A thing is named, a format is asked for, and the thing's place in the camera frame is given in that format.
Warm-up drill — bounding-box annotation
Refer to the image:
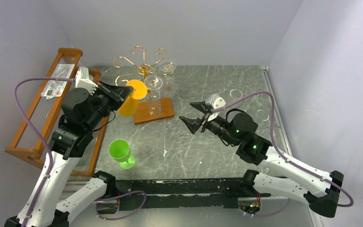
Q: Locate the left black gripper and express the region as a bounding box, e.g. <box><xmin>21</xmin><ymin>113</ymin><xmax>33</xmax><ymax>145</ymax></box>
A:
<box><xmin>86</xmin><ymin>79</ymin><xmax>134</xmax><ymax>131</ymax></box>

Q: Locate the orange plastic wine glass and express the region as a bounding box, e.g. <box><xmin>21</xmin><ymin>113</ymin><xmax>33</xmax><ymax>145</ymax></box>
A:
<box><xmin>117</xmin><ymin>79</ymin><xmax>147</xmax><ymax>117</ymax></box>

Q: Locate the clear champagne flute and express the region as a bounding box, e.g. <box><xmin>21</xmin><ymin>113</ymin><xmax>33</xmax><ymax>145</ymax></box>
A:
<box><xmin>144</xmin><ymin>75</ymin><xmax>163</xmax><ymax>117</ymax></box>

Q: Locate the clear wine glass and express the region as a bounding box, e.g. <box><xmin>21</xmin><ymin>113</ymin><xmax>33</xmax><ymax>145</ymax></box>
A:
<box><xmin>159</xmin><ymin>61</ymin><xmax>177</xmax><ymax>98</ymax></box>

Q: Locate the green plastic wine glass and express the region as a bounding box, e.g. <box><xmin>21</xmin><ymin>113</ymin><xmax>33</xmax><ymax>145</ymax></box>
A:
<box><xmin>109</xmin><ymin>140</ymin><xmax>136</xmax><ymax>170</ymax></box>

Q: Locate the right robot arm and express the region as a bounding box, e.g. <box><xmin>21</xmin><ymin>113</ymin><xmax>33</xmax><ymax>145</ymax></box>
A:
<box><xmin>179</xmin><ymin>101</ymin><xmax>344</xmax><ymax>218</ymax></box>

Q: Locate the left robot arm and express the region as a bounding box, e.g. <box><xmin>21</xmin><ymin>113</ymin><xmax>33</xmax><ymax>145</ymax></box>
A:
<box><xmin>5</xmin><ymin>82</ymin><xmax>133</xmax><ymax>227</ymax></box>

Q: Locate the clear glass far right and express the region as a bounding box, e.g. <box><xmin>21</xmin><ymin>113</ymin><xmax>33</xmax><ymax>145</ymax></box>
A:
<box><xmin>228</xmin><ymin>89</ymin><xmax>243</xmax><ymax>103</ymax></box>

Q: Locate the white packaged item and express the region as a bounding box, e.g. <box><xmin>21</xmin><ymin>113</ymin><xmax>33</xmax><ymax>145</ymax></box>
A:
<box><xmin>41</xmin><ymin>64</ymin><xmax>75</xmax><ymax>99</ymax></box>

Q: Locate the clear glass right edge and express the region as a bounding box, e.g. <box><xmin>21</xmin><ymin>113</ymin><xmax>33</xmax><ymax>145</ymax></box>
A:
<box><xmin>256</xmin><ymin>109</ymin><xmax>270</xmax><ymax>121</ymax></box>

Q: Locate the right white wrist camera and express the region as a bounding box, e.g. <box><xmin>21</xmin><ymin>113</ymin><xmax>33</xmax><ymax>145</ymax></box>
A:
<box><xmin>205</xmin><ymin>93</ymin><xmax>226</xmax><ymax>122</ymax></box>

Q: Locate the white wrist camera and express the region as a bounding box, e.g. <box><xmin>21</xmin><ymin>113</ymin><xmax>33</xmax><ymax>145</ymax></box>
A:
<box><xmin>74</xmin><ymin>67</ymin><xmax>98</xmax><ymax>95</ymax></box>
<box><xmin>205</xmin><ymin>93</ymin><xmax>226</xmax><ymax>122</ymax></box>

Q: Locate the gold wire wine glass rack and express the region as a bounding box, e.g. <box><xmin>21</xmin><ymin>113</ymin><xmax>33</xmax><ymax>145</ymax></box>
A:
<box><xmin>113</xmin><ymin>46</ymin><xmax>175</xmax><ymax>125</ymax></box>

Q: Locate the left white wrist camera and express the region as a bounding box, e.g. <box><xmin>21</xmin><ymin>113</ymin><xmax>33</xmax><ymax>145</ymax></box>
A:
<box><xmin>74</xmin><ymin>67</ymin><xmax>98</xmax><ymax>95</ymax></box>

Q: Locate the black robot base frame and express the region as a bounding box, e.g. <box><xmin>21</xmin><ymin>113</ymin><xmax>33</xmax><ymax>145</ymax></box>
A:
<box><xmin>84</xmin><ymin>177</ymin><xmax>273</xmax><ymax>220</ymax></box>

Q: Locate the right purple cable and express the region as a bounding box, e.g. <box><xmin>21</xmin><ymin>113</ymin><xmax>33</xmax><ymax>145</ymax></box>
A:
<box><xmin>211</xmin><ymin>91</ymin><xmax>354</xmax><ymax>208</ymax></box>

